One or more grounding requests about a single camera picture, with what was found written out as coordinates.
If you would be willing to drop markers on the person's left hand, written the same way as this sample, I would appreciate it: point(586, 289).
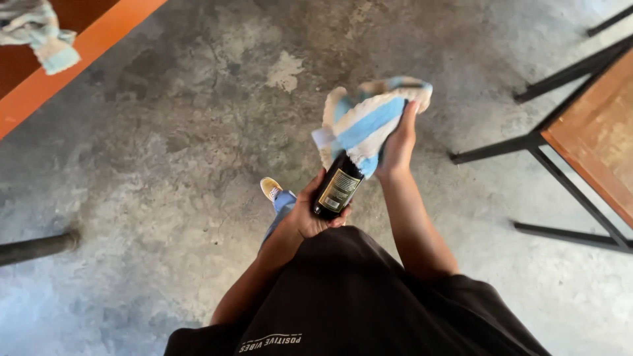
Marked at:
point(305, 212)

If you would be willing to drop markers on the person's right hand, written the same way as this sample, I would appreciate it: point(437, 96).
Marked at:
point(398, 143)

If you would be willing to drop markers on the person's right fingers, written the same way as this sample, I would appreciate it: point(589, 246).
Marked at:
point(409, 118)

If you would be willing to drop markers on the blue white striped cloth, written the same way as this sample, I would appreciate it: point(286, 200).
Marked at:
point(368, 121)

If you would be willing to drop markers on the dark glass bottle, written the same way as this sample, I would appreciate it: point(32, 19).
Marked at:
point(337, 190)

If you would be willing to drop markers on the person's tan shoe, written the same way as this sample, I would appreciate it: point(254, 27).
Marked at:
point(270, 188)

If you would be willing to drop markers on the person's blue jeans leg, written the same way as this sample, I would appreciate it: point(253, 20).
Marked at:
point(280, 210)

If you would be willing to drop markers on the person's black shirt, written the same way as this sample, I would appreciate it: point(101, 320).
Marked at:
point(366, 306)

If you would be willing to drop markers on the orange edged wooden table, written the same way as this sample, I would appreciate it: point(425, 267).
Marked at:
point(54, 54)

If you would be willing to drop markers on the crumpled blue white cloth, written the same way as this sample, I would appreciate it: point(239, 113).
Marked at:
point(37, 34)

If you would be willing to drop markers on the dark metal table leg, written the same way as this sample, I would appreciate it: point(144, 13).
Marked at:
point(37, 247)

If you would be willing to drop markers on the wooden table with black frame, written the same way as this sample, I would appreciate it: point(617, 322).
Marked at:
point(588, 133)

